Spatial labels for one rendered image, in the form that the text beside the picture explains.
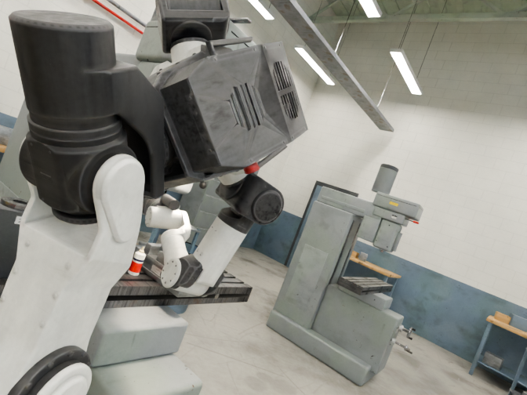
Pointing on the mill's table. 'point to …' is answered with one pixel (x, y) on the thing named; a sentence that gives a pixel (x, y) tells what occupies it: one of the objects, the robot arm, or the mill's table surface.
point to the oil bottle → (137, 262)
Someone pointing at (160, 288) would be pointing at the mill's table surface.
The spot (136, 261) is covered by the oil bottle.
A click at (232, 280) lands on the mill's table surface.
